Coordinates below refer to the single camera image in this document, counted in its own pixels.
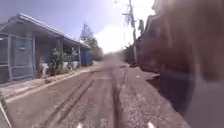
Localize blue building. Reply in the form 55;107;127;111
0;13;91;84

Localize grey concrete road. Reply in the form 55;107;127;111
0;61;192;128

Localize concrete kerb strip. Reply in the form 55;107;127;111
0;64;98;103

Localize tall distant tree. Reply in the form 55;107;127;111
79;23;100;51

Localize dark wall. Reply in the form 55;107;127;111
123;0;224;128

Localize potted plants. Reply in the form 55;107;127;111
48;47;80;77

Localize blue structure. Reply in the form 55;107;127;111
80;49;95;67

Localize utility pole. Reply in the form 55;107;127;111
121;0;139;66

